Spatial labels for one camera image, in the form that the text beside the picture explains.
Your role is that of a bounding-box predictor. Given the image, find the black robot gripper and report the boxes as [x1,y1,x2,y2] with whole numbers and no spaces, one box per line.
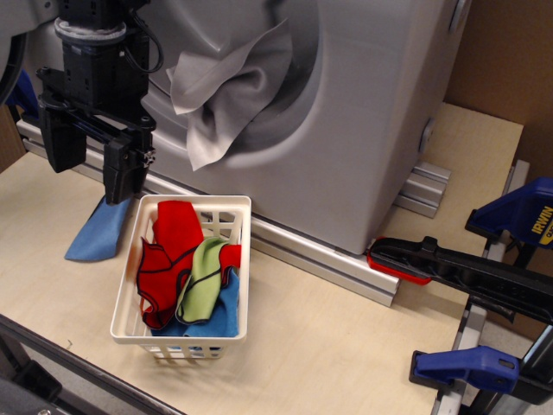
[36,25,156,205]

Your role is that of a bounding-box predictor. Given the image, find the grey cloth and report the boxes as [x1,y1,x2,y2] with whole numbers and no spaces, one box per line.
[167,21,293,170]

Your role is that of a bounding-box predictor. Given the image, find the white plastic laundry basket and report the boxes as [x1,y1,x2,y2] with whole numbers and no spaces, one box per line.
[111,195,251,359]

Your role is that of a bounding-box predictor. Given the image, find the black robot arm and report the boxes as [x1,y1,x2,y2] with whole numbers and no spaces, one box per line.
[37,1,164,205]

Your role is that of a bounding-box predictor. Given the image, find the washing machine door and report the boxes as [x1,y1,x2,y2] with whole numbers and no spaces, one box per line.
[1,1,62,104]

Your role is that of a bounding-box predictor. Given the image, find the grey toy washing machine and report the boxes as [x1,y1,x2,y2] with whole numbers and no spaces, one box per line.
[21,0,472,256]

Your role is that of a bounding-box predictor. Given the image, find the blue cloth on table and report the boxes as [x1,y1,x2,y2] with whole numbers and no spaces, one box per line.
[64,197,130,262]

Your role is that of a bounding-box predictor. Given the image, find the red cloth with black trim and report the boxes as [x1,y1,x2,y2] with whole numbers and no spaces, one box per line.
[137,201,242,329]

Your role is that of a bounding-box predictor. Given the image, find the green cloth with black trim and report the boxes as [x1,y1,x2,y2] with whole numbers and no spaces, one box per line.
[175,237,228,325]

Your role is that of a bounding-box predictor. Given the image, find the blue cloth in basket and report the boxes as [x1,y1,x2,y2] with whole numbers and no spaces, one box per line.
[150,266,239,337]

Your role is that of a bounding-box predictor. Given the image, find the short aluminium extrusion block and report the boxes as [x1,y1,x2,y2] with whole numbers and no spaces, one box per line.
[394,161,451,219]

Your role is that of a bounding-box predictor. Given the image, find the brown cardboard panel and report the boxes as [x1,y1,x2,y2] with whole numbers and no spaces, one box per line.
[446,1,552,180]

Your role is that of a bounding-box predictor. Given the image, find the blue Irwin clamp upper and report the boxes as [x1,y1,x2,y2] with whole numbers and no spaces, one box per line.
[465,177,552,249]

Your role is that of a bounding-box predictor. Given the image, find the blue clamp lower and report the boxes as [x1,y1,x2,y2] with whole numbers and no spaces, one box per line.
[408,345,553,406]

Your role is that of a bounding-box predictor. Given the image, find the black metal table frame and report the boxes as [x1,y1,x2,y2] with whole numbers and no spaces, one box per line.
[1,316,180,414]

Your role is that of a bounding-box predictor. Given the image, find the long aluminium extrusion rail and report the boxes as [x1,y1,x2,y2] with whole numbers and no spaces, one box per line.
[16,120,400,307]

